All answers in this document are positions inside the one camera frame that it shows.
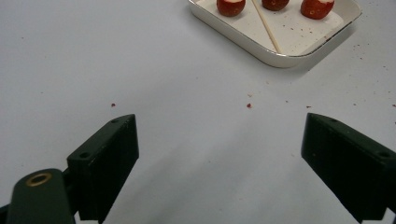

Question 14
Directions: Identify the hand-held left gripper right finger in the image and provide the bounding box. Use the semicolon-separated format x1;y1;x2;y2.
301;112;396;224

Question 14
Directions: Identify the red cored hawthorn fruit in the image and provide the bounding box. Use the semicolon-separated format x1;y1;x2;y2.
216;0;247;18
261;0;290;12
300;0;335;21

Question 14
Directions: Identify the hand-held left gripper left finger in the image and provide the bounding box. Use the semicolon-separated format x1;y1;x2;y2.
66;113;140;224

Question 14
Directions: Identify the thin wooden skewer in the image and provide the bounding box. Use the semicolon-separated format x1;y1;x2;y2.
250;0;282;54

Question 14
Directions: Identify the white rectangular tray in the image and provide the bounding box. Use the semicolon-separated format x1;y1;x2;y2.
187;0;363;69

